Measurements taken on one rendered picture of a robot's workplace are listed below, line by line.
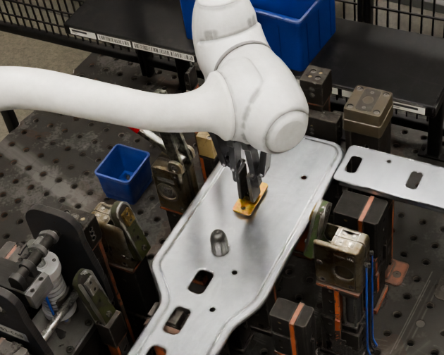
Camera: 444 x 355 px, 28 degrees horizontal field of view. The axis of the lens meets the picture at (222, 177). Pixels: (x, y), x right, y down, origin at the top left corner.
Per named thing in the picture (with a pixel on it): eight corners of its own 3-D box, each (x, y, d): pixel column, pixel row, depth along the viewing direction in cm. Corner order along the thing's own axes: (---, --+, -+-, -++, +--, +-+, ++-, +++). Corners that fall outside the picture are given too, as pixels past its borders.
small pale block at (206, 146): (232, 258, 195) (211, 140, 169) (218, 254, 197) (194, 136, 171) (239, 247, 197) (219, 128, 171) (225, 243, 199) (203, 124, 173)
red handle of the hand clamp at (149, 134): (181, 166, 165) (112, 116, 164) (177, 171, 167) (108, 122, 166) (192, 151, 168) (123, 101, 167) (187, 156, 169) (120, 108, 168)
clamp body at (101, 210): (158, 357, 180) (121, 241, 154) (112, 339, 185) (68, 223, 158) (180, 322, 186) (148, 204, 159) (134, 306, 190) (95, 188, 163)
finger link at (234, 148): (232, 132, 151) (224, 129, 152) (234, 175, 160) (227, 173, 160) (242, 117, 154) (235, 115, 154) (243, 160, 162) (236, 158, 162)
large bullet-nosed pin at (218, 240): (225, 263, 158) (220, 240, 154) (209, 258, 160) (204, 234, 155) (232, 251, 160) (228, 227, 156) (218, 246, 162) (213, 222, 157)
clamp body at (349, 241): (366, 377, 171) (364, 267, 146) (309, 357, 176) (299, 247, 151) (382, 340, 177) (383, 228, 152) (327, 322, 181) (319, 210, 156)
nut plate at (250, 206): (249, 216, 162) (249, 211, 162) (231, 210, 164) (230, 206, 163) (268, 184, 167) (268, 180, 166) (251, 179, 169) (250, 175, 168)
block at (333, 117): (340, 220, 199) (336, 122, 178) (291, 206, 204) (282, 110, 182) (345, 211, 201) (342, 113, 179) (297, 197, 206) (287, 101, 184)
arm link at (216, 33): (189, 65, 147) (218, 112, 138) (174, -14, 135) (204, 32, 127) (249, 45, 148) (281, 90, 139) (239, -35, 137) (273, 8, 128)
